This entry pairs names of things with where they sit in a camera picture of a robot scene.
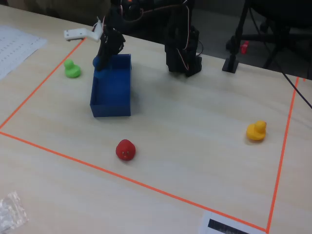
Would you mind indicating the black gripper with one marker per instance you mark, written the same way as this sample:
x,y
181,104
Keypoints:
x,y
108,46

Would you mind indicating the blue rubber duck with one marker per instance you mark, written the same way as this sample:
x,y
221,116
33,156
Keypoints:
x,y
96,63

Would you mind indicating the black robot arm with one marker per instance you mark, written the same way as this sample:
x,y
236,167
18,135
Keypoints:
x,y
175,48

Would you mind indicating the green rubber duck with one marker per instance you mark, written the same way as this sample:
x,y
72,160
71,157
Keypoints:
x,y
72,70

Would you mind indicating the blue rectangular plastic box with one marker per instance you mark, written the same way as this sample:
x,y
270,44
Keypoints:
x,y
112,107

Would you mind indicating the red rubber duck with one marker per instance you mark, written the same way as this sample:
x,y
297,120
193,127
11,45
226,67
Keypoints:
x,y
125,150

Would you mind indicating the yellow rubber duck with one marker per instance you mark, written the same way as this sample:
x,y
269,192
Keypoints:
x,y
255,132

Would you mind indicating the white printed paper sheet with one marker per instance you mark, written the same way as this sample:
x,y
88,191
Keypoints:
x,y
14,48

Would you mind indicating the black table clamp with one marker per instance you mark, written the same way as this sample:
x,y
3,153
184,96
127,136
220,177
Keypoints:
x,y
230,64

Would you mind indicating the orange tape boundary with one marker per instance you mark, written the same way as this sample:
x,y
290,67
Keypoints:
x,y
117,174

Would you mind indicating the black tripod stand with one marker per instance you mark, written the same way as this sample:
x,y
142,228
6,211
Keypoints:
x,y
258,36

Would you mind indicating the clear plastic bag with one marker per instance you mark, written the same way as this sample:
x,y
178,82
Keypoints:
x,y
11,214

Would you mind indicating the white paper with black bar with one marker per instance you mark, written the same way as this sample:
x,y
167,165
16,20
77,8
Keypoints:
x,y
219,224

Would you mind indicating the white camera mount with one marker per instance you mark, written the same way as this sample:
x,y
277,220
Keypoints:
x,y
80,33

